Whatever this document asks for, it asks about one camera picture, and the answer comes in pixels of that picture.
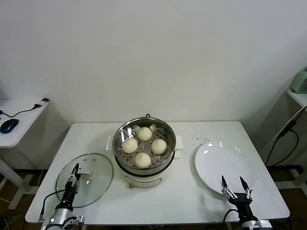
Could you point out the white round plate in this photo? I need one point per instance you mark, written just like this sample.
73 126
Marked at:
223 163

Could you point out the white side table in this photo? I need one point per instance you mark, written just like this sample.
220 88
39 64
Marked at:
24 124

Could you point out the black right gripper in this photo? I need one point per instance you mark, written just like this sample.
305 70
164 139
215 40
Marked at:
241 203

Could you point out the stainless steel steamer basket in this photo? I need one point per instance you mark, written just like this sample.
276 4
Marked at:
124 158

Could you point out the glass pot lid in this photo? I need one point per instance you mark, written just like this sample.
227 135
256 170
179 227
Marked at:
100 167

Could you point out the white steamed baozi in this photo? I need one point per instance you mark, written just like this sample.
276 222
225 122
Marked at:
144 133
142 160
159 146
129 145

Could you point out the pale green appliance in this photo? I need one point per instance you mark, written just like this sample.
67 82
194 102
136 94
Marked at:
301 81

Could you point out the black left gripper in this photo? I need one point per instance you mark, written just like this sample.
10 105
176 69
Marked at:
70 198

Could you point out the white electric cooker base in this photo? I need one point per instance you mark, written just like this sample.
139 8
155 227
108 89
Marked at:
141 179

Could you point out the scattered dark crumbs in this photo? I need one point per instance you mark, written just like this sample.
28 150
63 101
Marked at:
205 138

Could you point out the blue computer mouse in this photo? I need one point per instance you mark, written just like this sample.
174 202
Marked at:
9 125

